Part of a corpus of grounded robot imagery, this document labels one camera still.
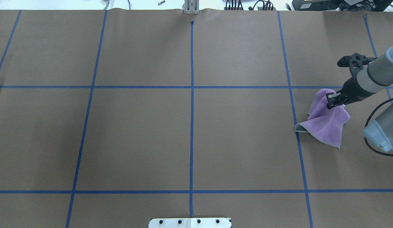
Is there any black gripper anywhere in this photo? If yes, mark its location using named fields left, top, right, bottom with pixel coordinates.
left=326, top=76, right=374, bottom=110

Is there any purple microfiber cloth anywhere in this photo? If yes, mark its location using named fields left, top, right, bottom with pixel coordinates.
left=294, top=88, right=350, bottom=149

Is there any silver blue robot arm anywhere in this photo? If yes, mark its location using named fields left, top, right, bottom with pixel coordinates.
left=326, top=46, right=393, bottom=157

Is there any white mounting plate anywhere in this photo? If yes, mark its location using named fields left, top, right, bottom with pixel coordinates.
left=148, top=217, right=232, bottom=228

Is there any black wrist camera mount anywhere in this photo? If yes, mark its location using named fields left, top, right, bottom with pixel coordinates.
left=337, top=53, right=377, bottom=77

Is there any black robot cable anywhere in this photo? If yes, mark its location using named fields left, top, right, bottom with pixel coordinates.
left=364, top=95, right=393, bottom=158

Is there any aluminium frame post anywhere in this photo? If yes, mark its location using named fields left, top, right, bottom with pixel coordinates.
left=182, top=0, right=200, bottom=15

